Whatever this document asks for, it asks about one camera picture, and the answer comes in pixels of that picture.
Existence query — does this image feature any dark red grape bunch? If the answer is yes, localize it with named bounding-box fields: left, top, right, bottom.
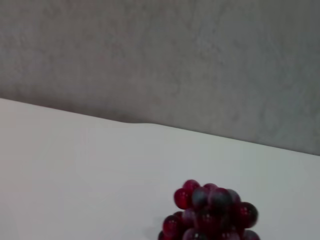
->
left=157, top=179, right=261, bottom=240

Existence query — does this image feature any grey partition screen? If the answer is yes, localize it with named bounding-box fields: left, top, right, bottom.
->
left=0, top=0, right=320, bottom=157

